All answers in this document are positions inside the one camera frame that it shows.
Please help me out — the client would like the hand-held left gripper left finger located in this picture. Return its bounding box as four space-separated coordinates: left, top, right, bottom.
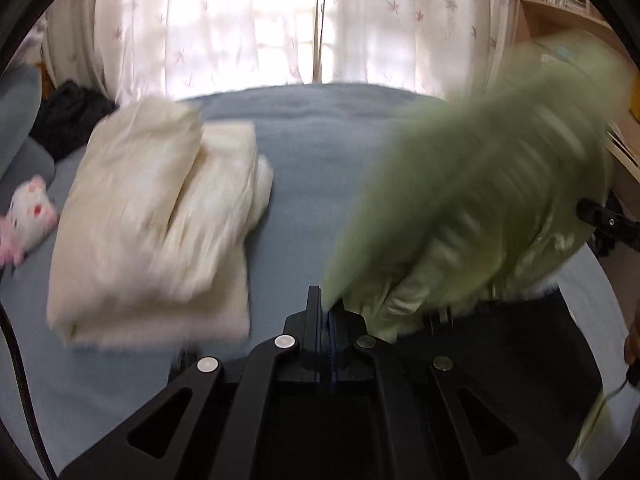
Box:
57 285 331 480

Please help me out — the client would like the green and black hooded jacket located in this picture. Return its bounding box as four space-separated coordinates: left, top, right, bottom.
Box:
320 27 640 480

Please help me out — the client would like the black knitted garment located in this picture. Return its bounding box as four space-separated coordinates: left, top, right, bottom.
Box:
29 81 121 163

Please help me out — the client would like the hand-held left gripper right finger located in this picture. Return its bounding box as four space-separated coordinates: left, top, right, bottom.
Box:
327 310 581 480

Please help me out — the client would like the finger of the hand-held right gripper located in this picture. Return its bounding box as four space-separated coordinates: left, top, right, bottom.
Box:
577 198 640 252

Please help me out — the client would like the pink and white cat plush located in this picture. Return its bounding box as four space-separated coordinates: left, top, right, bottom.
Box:
0 175 61 267

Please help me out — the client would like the blue bed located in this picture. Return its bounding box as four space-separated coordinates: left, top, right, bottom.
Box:
0 82 631 480

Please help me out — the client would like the cream puffer jacket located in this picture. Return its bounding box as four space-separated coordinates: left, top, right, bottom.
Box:
46 96 275 347

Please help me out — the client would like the white leaf print curtain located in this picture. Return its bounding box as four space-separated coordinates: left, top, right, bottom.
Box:
320 0 522 97
42 0 321 107

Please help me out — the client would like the wooden bookshelf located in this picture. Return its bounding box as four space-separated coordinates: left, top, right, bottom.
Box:
512 0 640 171

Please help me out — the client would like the grey blue pillow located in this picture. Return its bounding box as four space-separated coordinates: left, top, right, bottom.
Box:
0 64 44 176
0 137 57 213

